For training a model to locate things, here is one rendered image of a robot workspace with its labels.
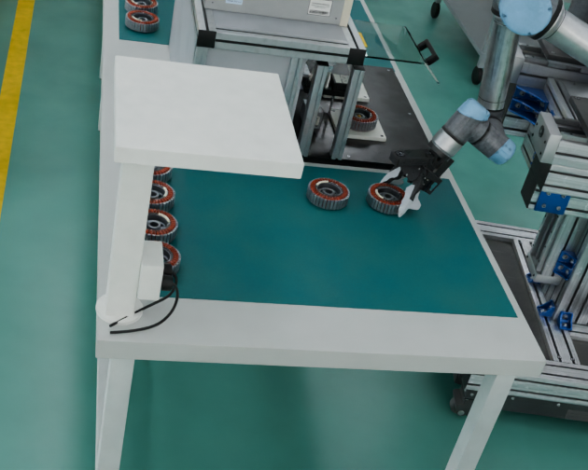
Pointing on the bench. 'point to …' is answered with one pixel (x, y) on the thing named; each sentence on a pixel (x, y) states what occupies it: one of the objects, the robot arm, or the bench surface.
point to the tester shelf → (276, 35)
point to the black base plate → (392, 92)
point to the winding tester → (289, 9)
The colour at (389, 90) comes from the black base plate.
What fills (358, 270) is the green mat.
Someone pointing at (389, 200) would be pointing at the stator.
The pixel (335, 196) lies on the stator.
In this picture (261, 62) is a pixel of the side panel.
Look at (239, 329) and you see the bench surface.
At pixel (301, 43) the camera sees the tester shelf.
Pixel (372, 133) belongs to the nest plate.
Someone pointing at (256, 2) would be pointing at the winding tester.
